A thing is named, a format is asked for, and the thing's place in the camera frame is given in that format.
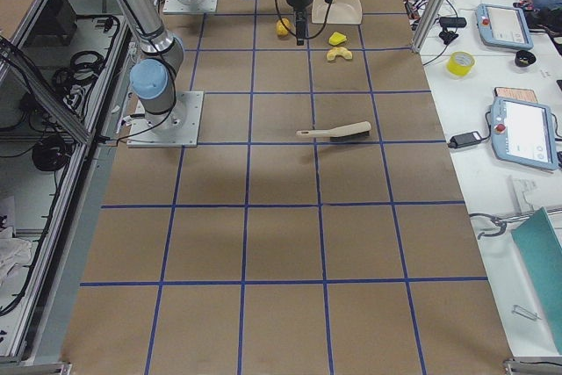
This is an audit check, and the beige hand brush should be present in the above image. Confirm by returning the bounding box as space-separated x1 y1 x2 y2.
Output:
296 121 371 142

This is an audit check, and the beige plastic dustpan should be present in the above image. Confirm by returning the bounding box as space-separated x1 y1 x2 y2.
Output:
312 0 363 25

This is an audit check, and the yellow sponge piece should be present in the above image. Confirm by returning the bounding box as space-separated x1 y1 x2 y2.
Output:
328 32 348 47

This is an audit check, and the blue teach pendant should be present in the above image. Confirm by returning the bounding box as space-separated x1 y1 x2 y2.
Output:
490 97 558 171
475 4 534 50

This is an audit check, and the yellow toy potato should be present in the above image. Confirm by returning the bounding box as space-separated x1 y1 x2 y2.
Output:
276 18 292 38

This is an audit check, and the yellow tape roll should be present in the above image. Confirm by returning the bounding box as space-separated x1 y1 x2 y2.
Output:
446 51 475 77

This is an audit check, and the wooden phone-sized board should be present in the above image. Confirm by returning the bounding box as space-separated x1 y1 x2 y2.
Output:
494 87 538 104

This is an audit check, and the toy croissant bread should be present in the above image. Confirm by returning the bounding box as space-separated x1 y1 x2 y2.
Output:
326 47 353 61

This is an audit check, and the blue teach pendant far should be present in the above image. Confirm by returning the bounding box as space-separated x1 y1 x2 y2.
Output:
475 4 534 50

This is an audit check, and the black power adapter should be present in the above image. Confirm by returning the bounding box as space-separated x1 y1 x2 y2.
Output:
447 131 484 149

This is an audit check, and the blue teach pendant near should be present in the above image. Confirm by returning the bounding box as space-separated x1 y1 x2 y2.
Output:
490 97 558 171

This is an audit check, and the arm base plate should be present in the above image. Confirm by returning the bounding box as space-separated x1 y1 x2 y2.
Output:
162 0 220 15
126 91 204 148

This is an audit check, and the teal board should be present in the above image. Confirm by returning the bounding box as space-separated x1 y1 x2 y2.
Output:
511 208 561 353

